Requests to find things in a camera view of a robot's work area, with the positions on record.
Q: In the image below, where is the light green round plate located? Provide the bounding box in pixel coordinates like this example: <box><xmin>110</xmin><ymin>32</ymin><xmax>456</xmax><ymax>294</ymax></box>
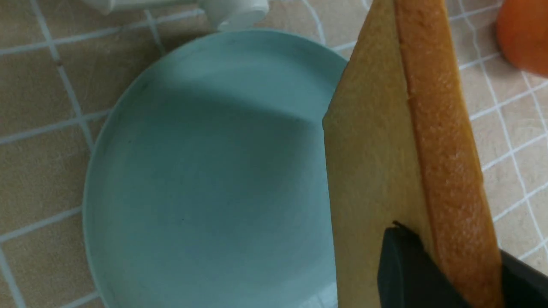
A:
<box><xmin>83</xmin><ymin>30</ymin><xmax>348</xmax><ymax>308</ymax></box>

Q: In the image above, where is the toast slice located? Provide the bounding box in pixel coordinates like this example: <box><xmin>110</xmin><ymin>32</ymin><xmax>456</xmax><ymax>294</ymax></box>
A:
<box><xmin>322</xmin><ymin>0</ymin><xmax>505</xmax><ymax>308</ymax></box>

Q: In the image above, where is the white two-slot toaster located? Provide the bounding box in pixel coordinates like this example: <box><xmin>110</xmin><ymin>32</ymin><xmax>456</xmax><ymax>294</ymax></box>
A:
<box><xmin>82</xmin><ymin>0</ymin><xmax>270</xmax><ymax>32</ymax></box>

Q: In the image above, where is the orange checkered tablecloth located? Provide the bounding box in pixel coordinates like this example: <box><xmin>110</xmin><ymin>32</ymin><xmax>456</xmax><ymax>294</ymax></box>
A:
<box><xmin>0</xmin><ymin>0</ymin><xmax>548</xmax><ymax>308</ymax></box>

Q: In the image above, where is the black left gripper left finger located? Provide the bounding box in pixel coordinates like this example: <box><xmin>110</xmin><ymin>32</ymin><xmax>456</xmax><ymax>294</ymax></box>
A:
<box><xmin>376</xmin><ymin>222</ymin><xmax>471</xmax><ymax>308</ymax></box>

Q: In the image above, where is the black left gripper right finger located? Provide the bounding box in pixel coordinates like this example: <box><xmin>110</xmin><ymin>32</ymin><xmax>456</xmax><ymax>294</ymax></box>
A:
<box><xmin>501</xmin><ymin>250</ymin><xmax>548</xmax><ymax>308</ymax></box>

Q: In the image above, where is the orange persimmon with green leaf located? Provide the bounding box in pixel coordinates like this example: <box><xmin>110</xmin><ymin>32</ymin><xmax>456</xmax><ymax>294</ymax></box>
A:
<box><xmin>496</xmin><ymin>0</ymin><xmax>548</xmax><ymax>77</ymax></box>

